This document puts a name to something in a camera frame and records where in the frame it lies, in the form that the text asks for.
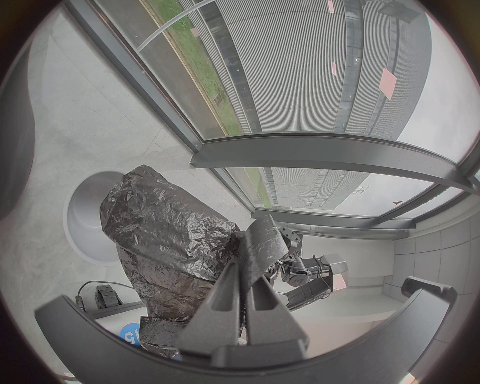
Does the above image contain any window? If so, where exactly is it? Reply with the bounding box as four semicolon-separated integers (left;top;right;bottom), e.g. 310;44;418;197
64;0;480;241

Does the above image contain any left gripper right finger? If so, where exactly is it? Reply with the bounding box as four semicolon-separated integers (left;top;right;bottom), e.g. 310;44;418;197
244;275;311;361

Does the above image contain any black plastic bag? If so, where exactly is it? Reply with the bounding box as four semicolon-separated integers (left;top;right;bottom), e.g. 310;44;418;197
99;164;290;361

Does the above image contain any white trash bin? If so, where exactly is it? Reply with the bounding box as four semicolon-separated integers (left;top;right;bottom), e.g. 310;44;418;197
63;170;130;267

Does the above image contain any dark grey round chair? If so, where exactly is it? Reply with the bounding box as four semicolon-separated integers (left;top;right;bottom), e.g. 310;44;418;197
0;49;37;223

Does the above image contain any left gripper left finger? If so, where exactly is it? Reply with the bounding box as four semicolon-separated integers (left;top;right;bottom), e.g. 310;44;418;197
177;258;242;359

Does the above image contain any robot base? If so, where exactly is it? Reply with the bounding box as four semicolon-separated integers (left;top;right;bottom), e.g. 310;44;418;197
80;284;151;349

